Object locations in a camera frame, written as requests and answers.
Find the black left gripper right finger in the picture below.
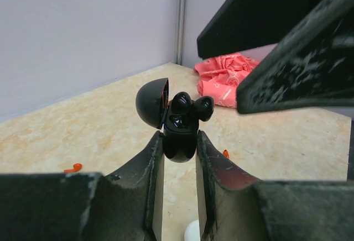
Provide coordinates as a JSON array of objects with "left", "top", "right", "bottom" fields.
[{"left": 196, "top": 131, "right": 353, "bottom": 240}]

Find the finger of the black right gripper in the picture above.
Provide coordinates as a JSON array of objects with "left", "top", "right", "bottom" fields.
[
  {"left": 236, "top": 0, "right": 353, "bottom": 114},
  {"left": 197, "top": 0, "right": 322, "bottom": 59}
]

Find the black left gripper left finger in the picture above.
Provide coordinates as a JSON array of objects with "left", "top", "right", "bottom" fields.
[{"left": 1, "top": 132, "right": 164, "bottom": 240}]

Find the white earbud charging case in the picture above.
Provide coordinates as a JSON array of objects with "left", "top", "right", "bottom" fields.
[{"left": 184, "top": 219, "right": 200, "bottom": 241}]

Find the black earbud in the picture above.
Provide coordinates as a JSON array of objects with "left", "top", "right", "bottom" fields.
[
  {"left": 192, "top": 96, "right": 215, "bottom": 122},
  {"left": 170, "top": 92, "right": 192, "bottom": 114}
]

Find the pink crumpled plastic bag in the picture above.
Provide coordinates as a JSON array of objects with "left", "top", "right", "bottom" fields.
[{"left": 194, "top": 53, "right": 260, "bottom": 108}]

